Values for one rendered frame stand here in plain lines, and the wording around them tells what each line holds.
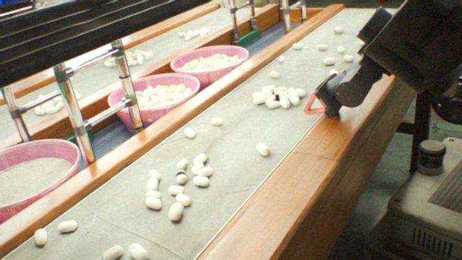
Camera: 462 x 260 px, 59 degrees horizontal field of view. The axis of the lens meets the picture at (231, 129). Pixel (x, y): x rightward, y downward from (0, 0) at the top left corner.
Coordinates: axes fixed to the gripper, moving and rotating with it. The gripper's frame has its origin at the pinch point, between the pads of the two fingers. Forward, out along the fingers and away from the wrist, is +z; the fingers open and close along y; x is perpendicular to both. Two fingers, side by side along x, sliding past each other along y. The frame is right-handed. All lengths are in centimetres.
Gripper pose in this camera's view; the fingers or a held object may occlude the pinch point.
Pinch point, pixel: (307, 110)
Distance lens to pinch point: 99.5
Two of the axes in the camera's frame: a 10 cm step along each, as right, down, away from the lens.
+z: -5.5, 4.2, 7.2
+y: -5.5, 4.8, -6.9
